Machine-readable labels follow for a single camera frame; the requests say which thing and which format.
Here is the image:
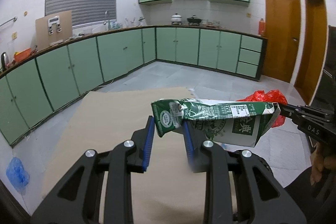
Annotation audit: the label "person right hand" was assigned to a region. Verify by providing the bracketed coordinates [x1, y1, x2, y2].
[310, 142, 336, 185]

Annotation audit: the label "black wok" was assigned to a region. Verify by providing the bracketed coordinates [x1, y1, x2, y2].
[187, 15, 202, 26]

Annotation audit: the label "electric kettle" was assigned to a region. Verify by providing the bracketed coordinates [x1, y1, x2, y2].
[1, 52, 10, 72]

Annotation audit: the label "red plastic bag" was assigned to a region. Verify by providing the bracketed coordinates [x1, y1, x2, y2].
[236, 89, 289, 128]

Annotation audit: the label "orange thermos bottle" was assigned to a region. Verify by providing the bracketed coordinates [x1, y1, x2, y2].
[258, 18, 265, 36]

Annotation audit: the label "wall towel rail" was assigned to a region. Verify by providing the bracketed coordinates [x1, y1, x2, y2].
[0, 16, 18, 27]

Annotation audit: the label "green milk carton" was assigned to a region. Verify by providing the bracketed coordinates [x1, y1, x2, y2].
[151, 98, 280, 147]

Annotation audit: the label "cardboard box with device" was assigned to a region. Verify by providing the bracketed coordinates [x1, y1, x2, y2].
[35, 10, 72, 51]

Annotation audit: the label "green lower kitchen cabinets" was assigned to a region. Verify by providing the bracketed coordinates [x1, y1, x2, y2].
[1, 26, 267, 145]

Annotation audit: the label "beige tablecloth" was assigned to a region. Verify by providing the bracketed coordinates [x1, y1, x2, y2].
[32, 88, 206, 223]

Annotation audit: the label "brown wooden door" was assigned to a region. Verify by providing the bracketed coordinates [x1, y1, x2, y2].
[262, 0, 301, 83]

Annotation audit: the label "blue plastic bag on floor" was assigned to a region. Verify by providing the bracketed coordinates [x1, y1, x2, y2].
[6, 157, 30, 194]

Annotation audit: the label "orange basin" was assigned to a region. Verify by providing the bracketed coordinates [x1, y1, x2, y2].
[14, 48, 31, 63]

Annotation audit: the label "chrome faucet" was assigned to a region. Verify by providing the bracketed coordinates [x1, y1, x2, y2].
[104, 10, 110, 30]

